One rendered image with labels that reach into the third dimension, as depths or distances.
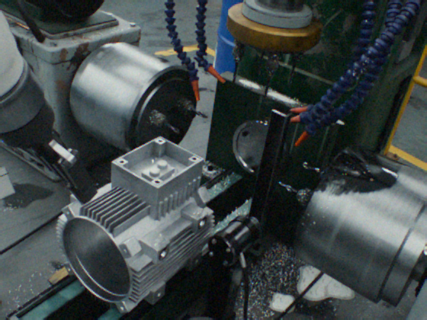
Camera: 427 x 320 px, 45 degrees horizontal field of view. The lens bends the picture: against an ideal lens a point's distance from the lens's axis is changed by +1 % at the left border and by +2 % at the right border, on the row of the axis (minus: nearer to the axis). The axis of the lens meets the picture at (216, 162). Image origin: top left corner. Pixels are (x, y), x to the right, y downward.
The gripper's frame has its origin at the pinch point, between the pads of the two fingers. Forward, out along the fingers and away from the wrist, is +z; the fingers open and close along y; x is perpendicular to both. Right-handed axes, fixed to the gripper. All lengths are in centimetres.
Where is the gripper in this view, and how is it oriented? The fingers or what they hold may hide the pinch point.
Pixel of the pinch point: (80, 187)
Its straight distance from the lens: 83.2
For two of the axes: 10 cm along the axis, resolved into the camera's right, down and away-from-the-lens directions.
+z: 1.8, 5.3, 8.3
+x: -5.8, 7.4, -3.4
